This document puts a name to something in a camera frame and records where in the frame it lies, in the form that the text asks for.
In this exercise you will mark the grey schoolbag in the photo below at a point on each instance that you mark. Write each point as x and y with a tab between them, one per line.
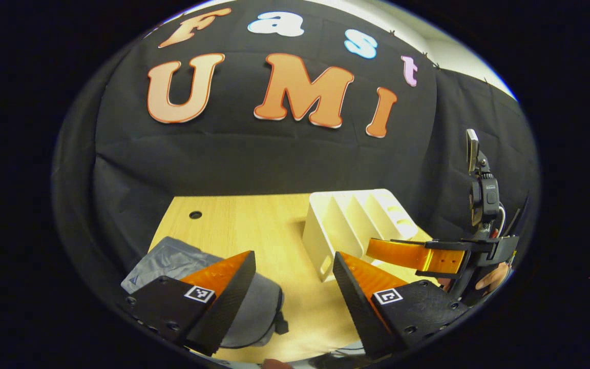
172	256

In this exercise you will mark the white bookshelf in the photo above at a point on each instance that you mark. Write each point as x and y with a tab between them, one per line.
336	230

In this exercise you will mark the row of black cloth clips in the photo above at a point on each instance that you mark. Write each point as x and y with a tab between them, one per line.
391	33

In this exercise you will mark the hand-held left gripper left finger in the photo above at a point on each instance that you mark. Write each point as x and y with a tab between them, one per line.
162	307

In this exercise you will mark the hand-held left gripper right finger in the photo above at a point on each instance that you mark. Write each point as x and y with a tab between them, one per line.
423	310

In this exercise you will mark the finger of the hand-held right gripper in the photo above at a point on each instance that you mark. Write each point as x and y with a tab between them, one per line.
413	254

